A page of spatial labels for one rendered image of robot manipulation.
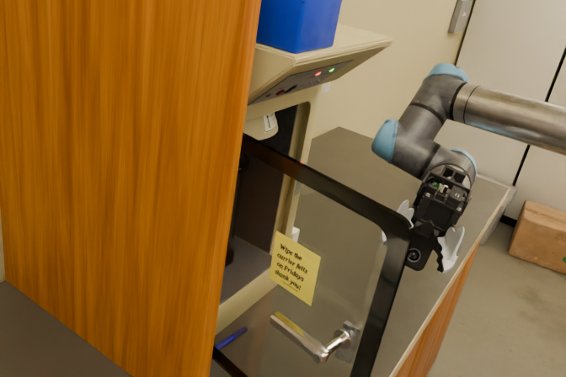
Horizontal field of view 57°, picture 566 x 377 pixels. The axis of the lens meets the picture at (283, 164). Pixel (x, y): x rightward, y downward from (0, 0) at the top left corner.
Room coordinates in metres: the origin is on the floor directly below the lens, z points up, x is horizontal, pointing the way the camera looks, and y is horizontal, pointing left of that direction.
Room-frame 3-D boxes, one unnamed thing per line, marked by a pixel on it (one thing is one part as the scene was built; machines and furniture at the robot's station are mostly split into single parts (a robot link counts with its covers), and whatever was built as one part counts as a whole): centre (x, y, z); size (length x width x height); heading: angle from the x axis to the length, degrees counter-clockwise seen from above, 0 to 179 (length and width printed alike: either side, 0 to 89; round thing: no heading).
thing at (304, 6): (0.70, 0.03, 1.56); 0.10 x 0.10 x 0.09; 61
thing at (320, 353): (0.51, -0.07, 1.20); 0.10 x 0.05 x 0.03; 51
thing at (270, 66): (0.78, -0.02, 1.46); 0.32 x 0.12 x 0.10; 151
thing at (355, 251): (0.57, -0.03, 1.19); 0.30 x 0.01 x 0.40; 51
